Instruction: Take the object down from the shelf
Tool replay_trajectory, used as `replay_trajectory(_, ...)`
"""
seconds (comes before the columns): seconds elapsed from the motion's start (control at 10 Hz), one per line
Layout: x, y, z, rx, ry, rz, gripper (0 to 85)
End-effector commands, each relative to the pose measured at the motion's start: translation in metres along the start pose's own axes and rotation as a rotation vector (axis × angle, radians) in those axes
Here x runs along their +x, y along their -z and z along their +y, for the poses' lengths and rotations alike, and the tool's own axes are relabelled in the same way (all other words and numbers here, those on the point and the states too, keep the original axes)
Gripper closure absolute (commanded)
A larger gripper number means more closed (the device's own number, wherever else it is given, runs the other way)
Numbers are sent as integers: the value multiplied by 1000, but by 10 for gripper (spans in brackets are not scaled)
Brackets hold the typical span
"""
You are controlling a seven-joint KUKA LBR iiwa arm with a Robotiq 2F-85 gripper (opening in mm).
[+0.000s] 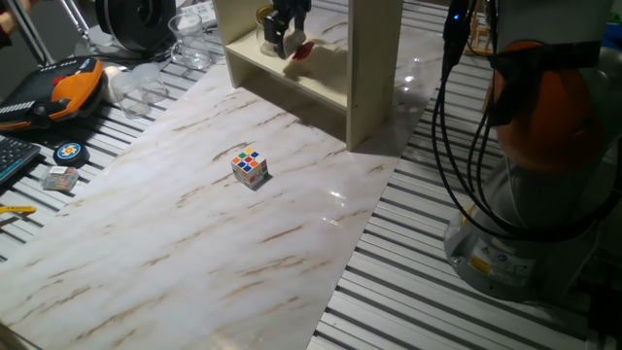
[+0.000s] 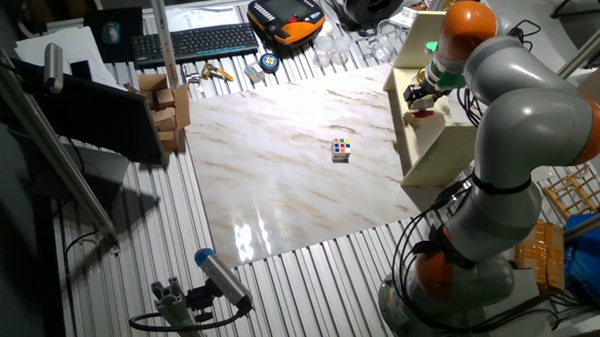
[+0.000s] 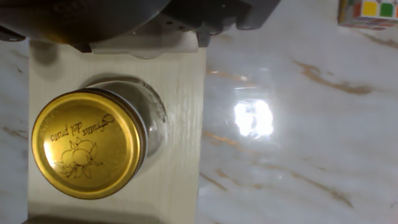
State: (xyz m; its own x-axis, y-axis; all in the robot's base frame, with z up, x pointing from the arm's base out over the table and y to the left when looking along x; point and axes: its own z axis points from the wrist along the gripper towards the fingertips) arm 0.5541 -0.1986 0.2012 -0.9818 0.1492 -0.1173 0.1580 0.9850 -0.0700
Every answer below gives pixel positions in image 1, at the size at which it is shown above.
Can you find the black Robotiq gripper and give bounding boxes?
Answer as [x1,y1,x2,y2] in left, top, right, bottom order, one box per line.
[262,0,313,61]

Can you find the small red object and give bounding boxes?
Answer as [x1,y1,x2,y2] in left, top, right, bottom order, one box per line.
[291,41,316,62]

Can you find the glass jar gold lid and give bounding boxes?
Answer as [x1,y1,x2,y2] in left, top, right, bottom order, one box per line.
[256,4,281,58]

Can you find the multicoloured Rubik's cube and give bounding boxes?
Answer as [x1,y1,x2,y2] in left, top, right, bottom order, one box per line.
[230,148,270,191]

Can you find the cream wooden shelf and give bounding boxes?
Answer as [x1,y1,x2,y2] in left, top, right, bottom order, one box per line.
[212,0,404,151]

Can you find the white power strip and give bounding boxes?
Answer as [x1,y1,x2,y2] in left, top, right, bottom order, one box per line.
[179,0,219,28]

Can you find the clear glass beaker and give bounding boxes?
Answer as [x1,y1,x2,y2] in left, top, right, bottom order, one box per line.
[167,12,214,71]

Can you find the clear plastic cup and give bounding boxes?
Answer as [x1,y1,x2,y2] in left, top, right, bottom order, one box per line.
[131,62,169,105]
[110,71,151,121]

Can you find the black filament spool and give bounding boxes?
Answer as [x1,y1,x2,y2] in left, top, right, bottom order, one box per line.
[94,0,177,54]

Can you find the white ball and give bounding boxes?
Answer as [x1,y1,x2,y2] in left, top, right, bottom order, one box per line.
[102,65,122,103]

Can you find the wooden slat rack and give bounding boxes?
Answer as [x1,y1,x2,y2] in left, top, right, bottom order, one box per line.
[465,0,493,57]

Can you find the silver metal stand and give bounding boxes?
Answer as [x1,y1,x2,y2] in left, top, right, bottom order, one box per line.
[56,0,117,57]

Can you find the orange black teach pendant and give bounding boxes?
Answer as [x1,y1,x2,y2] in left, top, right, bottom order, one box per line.
[0,56,106,132]

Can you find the marble patterned mat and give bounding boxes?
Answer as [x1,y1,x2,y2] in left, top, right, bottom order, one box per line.
[0,0,458,350]

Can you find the round black puck blue logo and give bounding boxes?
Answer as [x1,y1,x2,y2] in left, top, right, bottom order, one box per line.
[52,140,91,169]

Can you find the aluminium profile pole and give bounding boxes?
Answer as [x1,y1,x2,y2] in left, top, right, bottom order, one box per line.
[4,0,55,67]

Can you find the clear box coloured clips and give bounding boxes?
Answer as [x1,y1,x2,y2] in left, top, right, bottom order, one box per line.
[40,165,80,193]

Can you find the black plug cable blue light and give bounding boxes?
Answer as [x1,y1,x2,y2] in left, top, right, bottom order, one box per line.
[441,0,475,69]

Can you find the yellow handled tool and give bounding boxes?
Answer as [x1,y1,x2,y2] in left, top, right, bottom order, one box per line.
[0,204,38,229]

